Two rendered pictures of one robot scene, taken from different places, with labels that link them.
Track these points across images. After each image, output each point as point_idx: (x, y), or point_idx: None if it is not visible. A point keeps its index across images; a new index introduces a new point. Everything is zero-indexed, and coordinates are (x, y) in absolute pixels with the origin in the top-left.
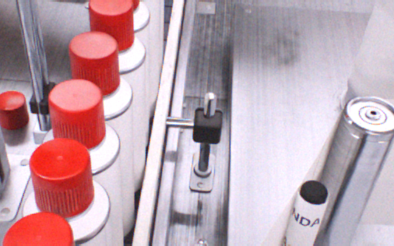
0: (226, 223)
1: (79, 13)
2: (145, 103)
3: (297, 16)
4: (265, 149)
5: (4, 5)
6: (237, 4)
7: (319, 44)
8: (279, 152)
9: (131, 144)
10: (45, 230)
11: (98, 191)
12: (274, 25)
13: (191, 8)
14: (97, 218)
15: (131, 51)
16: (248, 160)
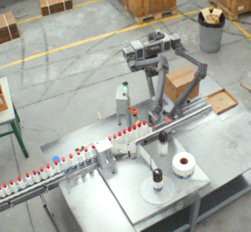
0: None
1: (159, 121)
2: (140, 135)
3: (173, 139)
4: (148, 147)
5: None
6: (171, 133)
7: (170, 144)
8: (149, 148)
9: (130, 136)
10: (115, 135)
11: (121, 136)
12: (170, 138)
13: (166, 130)
14: (120, 137)
15: (134, 130)
16: (145, 147)
